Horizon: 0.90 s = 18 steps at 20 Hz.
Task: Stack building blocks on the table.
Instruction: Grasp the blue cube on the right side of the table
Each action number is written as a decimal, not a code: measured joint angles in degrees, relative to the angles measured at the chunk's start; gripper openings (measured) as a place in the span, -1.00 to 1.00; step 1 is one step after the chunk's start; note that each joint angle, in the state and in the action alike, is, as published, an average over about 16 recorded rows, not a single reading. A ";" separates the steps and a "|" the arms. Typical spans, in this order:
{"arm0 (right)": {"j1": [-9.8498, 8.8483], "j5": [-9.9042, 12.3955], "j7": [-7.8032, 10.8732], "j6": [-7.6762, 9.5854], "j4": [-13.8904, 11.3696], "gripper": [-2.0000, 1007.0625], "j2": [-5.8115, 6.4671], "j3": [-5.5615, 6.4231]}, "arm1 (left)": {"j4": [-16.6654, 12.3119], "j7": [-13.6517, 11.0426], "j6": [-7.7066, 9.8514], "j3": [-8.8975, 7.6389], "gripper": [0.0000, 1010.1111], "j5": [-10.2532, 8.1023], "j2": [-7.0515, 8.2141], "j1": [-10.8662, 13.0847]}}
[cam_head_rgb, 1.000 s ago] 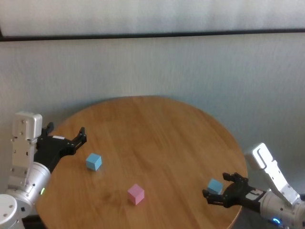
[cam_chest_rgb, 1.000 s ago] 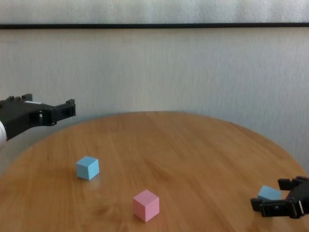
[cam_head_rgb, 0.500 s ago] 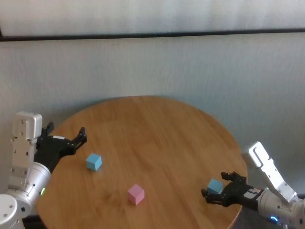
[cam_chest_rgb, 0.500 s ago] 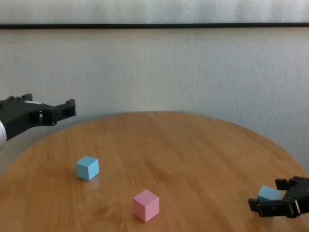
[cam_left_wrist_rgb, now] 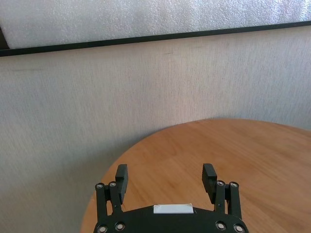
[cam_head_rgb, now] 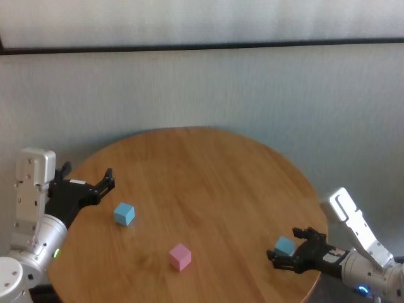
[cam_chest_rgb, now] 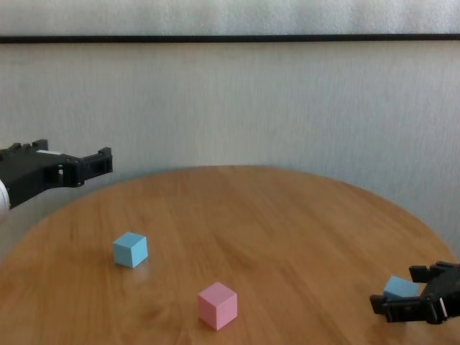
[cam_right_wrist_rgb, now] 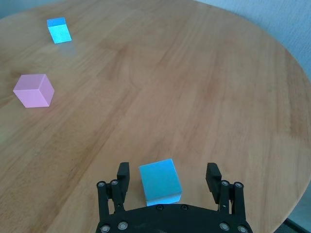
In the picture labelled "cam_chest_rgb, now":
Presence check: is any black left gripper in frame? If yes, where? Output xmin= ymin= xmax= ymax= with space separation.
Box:
xmin=0 ymin=138 xmax=114 ymax=210

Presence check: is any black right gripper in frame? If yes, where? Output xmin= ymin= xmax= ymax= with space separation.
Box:
xmin=369 ymin=262 xmax=460 ymax=325

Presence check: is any light blue cube block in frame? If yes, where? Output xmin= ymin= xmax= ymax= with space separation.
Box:
xmin=112 ymin=231 xmax=149 ymax=269
xmin=383 ymin=275 xmax=420 ymax=300

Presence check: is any pink cube block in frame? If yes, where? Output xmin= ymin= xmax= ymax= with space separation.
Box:
xmin=197 ymin=281 xmax=239 ymax=331

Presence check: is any frosted white window panel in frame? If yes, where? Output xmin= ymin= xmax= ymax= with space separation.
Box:
xmin=0 ymin=0 xmax=460 ymax=37

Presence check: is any black wall rail strip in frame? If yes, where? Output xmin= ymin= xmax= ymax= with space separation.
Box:
xmin=0 ymin=34 xmax=460 ymax=45

